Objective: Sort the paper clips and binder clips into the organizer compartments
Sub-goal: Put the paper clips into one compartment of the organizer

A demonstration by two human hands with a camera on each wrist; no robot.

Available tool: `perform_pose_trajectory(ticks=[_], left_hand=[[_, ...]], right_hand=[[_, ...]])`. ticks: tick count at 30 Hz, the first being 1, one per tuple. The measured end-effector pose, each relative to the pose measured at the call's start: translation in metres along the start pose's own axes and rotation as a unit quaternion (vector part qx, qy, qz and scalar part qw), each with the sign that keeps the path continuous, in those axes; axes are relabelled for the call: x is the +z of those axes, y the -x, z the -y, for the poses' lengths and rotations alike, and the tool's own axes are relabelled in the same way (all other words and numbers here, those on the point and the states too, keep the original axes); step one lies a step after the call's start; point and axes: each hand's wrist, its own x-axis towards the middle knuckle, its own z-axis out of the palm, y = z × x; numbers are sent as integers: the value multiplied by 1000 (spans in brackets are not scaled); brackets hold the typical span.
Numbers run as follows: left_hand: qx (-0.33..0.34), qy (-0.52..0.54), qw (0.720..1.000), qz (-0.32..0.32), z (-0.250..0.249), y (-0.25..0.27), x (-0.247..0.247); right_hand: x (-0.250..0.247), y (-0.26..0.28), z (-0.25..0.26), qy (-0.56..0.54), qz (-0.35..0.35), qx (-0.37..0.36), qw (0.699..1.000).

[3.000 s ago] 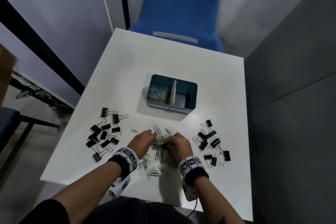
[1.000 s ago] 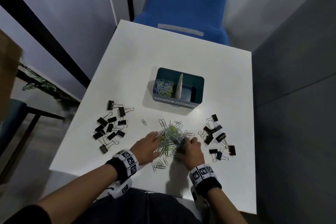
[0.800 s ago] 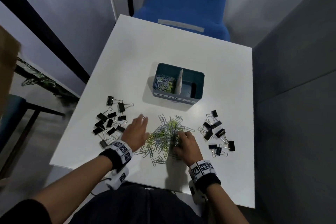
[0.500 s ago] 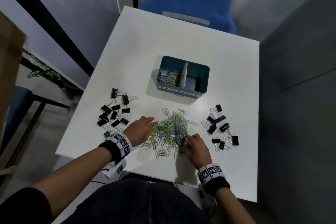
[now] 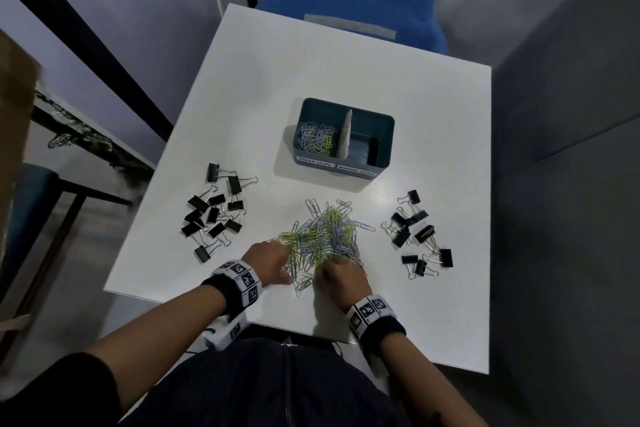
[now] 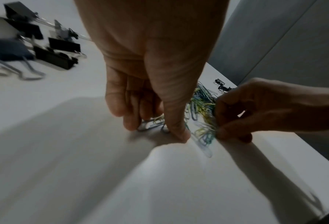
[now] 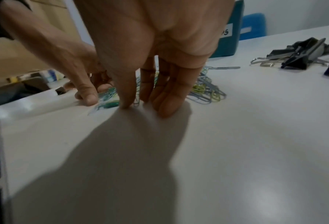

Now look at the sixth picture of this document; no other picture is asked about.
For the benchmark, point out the pile of coloured paper clips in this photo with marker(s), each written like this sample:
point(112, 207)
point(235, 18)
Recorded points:
point(203, 102)

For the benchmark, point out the person's right hand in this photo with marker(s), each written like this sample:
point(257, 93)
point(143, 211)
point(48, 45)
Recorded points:
point(278, 105)

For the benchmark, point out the group of black binder clips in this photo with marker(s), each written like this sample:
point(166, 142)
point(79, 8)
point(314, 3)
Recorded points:
point(222, 84)
point(52, 58)

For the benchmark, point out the person's left hand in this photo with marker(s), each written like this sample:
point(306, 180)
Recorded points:
point(153, 43)

